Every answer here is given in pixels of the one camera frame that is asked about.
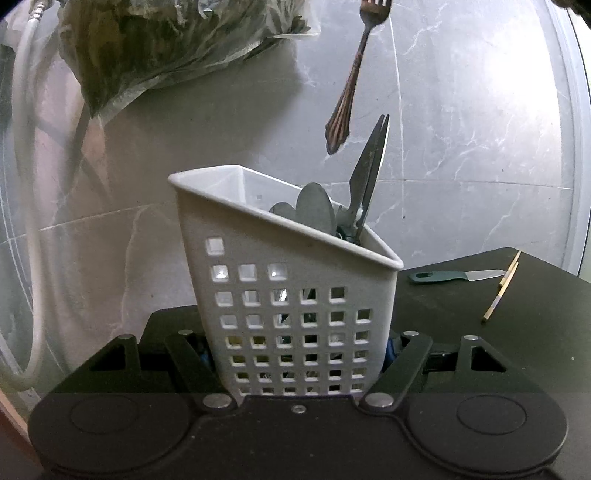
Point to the white wall trim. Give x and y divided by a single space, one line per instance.
575 138

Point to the ornate metal fork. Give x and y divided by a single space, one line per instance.
351 87

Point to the plastic bag of dried greens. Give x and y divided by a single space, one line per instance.
161 41

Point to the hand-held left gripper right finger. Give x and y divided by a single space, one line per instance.
411 364

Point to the white perforated utensil holder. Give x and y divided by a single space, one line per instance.
258 235

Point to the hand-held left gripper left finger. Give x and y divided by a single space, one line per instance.
189 360

